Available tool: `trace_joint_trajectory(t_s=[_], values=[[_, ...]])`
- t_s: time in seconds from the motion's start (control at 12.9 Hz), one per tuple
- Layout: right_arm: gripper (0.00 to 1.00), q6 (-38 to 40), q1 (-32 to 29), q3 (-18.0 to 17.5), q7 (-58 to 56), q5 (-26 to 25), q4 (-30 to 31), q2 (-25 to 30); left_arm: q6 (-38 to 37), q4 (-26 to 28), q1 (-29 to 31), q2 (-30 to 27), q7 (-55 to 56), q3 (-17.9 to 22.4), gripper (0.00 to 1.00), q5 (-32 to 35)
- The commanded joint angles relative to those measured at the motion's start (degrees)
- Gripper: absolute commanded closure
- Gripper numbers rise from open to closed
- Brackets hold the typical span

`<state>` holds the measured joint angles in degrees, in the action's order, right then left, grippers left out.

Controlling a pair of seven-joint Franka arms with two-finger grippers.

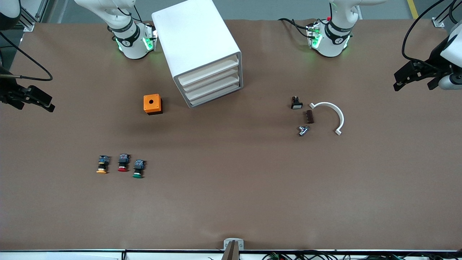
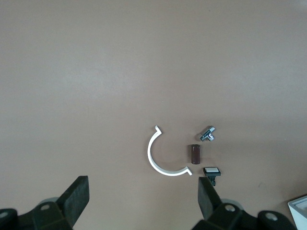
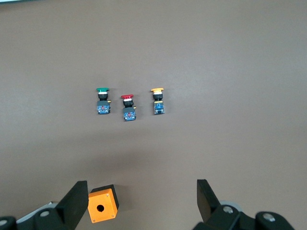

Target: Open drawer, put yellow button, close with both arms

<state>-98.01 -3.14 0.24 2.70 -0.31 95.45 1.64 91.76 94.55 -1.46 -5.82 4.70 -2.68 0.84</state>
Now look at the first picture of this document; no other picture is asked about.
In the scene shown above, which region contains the yellow push button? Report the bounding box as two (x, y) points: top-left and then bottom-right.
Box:
(96, 155), (110, 174)

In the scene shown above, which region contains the red push button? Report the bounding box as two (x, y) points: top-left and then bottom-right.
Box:
(118, 153), (131, 173)

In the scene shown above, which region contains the green push button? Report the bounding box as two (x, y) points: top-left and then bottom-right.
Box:
(132, 160), (146, 179)

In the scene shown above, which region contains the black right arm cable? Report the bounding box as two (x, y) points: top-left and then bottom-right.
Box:
(0, 32), (53, 81)

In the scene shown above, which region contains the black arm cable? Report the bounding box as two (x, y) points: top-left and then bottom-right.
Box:
(0, 32), (53, 81)
(402, 0), (462, 70)

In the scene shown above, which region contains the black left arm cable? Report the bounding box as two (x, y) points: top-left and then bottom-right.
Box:
(402, 0), (462, 70)

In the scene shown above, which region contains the aluminium frame rail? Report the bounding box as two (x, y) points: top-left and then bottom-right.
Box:
(14, 0), (49, 32)
(431, 0), (462, 28)

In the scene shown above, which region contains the white curved plastic bracket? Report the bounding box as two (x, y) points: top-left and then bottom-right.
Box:
(309, 102), (345, 136)

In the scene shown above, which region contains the orange button enclosure box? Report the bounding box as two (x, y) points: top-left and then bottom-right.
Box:
(143, 94), (163, 115)

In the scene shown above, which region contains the black base power cable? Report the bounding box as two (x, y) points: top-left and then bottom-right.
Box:
(278, 17), (311, 39)

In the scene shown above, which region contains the white table edge rail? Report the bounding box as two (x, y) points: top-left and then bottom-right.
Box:
(0, 248), (462, 260)

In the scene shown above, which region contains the black cable bundle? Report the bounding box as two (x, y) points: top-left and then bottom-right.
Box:
(263, 250), (462, 260)

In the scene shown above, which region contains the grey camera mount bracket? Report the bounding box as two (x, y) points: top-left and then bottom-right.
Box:
(223, 238), (244, 260)

